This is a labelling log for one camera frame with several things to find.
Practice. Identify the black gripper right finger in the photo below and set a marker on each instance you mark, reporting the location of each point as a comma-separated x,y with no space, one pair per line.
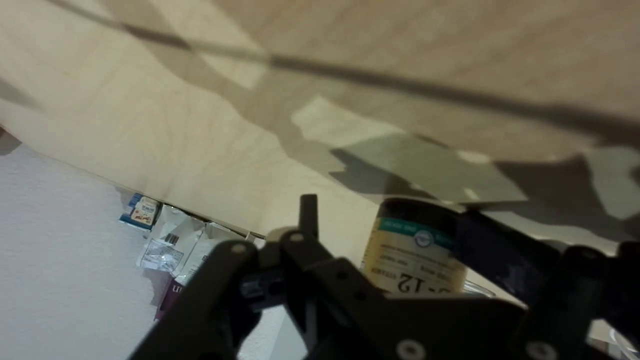
564,289

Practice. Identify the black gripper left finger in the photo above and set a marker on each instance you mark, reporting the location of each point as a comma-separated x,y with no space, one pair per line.
202,322

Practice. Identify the small brown glass bottle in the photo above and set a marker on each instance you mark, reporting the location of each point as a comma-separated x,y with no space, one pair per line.
410,249

